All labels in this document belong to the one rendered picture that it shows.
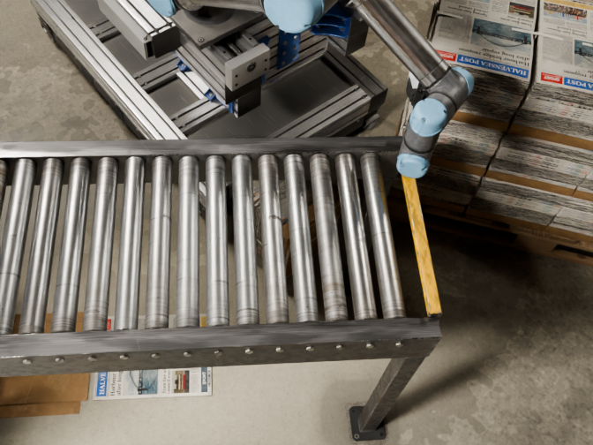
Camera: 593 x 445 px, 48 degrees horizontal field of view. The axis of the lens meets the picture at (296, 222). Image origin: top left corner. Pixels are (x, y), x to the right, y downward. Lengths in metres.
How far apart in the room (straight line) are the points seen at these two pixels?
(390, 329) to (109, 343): 0.59
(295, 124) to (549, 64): 0.93
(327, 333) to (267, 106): 1.28
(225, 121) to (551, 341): 1.40
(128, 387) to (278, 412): 0.48
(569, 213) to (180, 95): 1.45
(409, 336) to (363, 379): 0.82
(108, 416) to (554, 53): 1.71
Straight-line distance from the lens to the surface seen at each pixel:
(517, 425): 2.37
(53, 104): 2.92
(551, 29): 2.13
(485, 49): 2.00
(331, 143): 1.70
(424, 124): 1.50
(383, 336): 1.46
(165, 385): 2.25
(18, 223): 1.64
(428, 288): 1.51
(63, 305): 1.51
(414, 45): 1.58
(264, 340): 1.43
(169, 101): 2.57
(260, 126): 2.48
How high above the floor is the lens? 2.14
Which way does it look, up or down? 59 degrees down
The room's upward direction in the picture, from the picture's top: 8 degrees clockwise
